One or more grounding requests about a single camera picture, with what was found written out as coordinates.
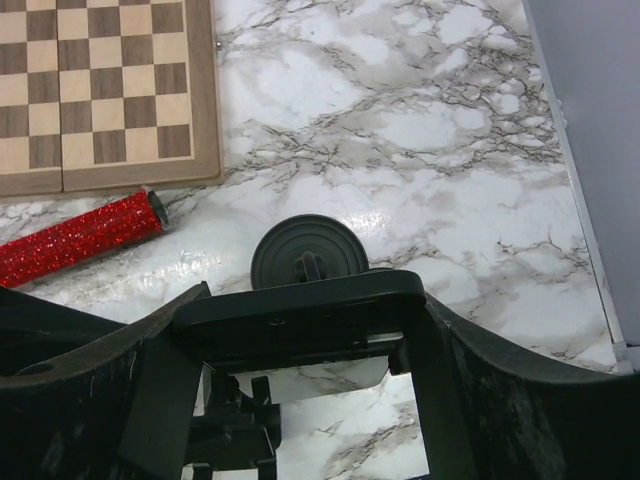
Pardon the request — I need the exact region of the black round-base phone holder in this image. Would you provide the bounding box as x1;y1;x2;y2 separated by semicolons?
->
189;213;369;480

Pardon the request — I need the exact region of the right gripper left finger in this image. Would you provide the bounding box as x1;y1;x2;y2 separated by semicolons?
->
1;283;210;479

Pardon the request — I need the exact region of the red glitter toy microphone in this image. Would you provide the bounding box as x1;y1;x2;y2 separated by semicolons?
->
1;189;169;288

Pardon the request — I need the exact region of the wooden chessboard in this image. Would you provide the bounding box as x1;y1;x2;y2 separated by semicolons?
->
1;1;223;197

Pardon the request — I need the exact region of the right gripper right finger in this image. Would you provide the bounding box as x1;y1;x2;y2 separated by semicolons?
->
400;294;639;479

